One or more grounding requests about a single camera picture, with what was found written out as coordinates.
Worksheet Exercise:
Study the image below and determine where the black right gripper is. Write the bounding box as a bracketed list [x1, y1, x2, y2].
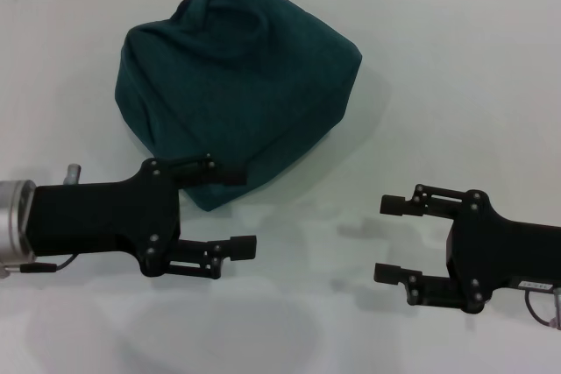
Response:
[373, 183, 561, 316]

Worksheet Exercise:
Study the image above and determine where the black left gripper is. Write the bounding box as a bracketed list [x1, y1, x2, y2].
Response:
[25, 152, 259, 281]

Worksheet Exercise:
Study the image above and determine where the dark teal insulated lunch bag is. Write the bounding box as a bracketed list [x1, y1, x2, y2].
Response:
[112, 0, 364, 212]

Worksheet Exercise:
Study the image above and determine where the right gripper cable with plug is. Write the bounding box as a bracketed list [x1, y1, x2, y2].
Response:
[525, 286, 561, 331]

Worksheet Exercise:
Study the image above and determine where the gripper cable with plug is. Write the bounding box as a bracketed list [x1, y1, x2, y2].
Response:
[0, 163, 84, 281]
[525, 286, 561, 331]

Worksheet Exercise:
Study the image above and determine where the left gripper cable with plug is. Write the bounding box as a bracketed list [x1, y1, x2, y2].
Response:
[0, 163, 84, 281]

